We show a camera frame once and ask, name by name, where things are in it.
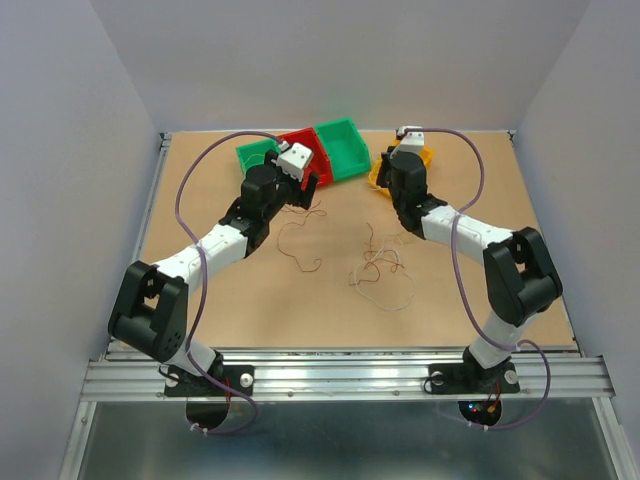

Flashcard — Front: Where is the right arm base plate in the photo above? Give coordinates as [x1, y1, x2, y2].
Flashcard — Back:
[423, 362, 520, 398]

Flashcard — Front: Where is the green bin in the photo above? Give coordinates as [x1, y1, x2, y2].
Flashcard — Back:
[314, 118, 371, 182]
[236, 139, 279, 175]

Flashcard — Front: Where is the red bin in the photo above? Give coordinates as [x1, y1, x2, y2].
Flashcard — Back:
[278, 127, 333, 188]

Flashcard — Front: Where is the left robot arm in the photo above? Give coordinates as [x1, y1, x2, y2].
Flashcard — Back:
[108, 143, 318, 394]

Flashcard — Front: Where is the right green bin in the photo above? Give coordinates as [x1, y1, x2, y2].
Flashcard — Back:
[314, 118, 371, 182]

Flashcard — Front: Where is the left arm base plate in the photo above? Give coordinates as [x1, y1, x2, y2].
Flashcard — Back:
[158, 364, 255, 398]

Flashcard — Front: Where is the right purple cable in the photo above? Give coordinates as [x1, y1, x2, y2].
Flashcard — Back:
[407, 127, 551, 434]

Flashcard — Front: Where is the yellow bin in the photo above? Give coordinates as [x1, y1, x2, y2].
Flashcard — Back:
[367, 140, 435, 198]

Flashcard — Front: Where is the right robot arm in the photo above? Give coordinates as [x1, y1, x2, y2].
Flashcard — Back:
[376, 152, 563, 390]

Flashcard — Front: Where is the left green bin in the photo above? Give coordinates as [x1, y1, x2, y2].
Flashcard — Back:
[236, 139, 279, 175]

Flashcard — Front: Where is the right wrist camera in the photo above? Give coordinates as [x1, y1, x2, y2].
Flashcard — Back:
[392, 125, 425, 157]

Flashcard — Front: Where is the white wire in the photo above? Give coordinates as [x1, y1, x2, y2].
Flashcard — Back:
[347, 239, 417, 314]

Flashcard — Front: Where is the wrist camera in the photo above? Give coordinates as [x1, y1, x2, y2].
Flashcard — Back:
[276, 142, 313, 183]
[392, 125, 425, 157]

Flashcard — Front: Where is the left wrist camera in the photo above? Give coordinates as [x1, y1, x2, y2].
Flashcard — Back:
[276, 142, 313, 183]

